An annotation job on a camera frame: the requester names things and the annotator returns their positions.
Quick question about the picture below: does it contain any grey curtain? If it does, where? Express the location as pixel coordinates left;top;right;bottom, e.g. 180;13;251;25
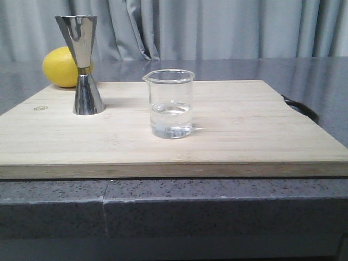
1;1;347;62

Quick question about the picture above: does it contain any steel double jigger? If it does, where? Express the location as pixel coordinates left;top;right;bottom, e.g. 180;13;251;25
55;15;105;115

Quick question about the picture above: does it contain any yellow lemon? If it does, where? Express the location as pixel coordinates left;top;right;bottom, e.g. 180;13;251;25
42;46;78;88

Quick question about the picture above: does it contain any clear glass beaker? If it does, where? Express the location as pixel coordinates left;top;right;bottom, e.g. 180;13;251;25
142;69;195;139

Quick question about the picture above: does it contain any wooden cutting board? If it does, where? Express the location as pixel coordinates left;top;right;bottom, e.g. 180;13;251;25
1;80;347;179

